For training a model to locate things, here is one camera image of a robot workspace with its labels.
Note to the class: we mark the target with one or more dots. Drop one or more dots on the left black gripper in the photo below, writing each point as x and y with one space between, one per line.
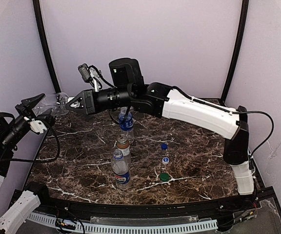
21 110

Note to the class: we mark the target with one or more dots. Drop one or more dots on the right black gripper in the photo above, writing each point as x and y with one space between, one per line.
89 102

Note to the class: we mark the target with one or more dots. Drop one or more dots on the clear white cap bottle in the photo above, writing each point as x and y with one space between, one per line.
53 104

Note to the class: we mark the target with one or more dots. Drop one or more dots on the blue label water bottle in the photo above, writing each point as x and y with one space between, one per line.
126 124

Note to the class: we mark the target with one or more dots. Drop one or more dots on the green cap coffee bottle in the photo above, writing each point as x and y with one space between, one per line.
124 145

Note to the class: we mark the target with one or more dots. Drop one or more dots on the Pepsi label bottle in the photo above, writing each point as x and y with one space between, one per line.
120 169

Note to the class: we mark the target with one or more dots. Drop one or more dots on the dark blue bottle cap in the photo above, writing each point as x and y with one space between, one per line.
164 146

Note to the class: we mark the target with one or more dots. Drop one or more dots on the green bottle cap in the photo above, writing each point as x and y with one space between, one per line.
164 177

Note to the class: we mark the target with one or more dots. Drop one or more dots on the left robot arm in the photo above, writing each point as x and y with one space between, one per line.
12 130

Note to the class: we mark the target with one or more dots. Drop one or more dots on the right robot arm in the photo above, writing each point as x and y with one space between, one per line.
161 100

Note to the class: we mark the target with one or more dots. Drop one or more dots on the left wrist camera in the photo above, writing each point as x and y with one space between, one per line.
36 126

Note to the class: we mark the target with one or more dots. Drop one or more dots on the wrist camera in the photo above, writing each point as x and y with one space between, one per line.
90 74
36 126

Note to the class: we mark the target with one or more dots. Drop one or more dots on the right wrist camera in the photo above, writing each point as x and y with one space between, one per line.
90 74

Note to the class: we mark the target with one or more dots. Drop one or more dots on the left black frame post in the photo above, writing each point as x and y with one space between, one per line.
45 46

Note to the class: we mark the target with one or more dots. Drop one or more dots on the black frame post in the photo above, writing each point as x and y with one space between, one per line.
45 46
236 51

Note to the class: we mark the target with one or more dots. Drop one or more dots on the white slotted cable duct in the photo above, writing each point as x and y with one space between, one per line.
107 225

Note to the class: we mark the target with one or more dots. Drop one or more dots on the right black frame post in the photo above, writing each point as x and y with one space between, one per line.
236 51

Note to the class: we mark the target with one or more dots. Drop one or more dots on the black front rail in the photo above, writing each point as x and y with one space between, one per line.
212 208

